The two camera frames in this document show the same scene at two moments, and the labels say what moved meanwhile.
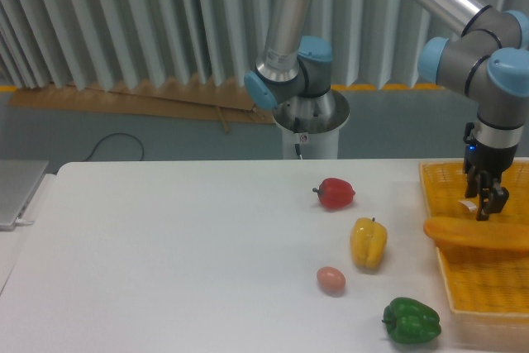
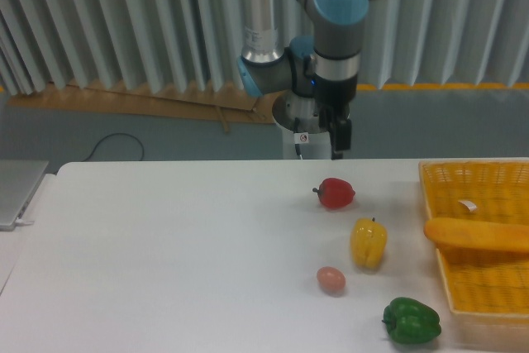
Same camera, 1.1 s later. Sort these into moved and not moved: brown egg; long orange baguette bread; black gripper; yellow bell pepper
Moved: black gripper
Not moved: brown egg; yellow bell pepper; long orange baguette bread
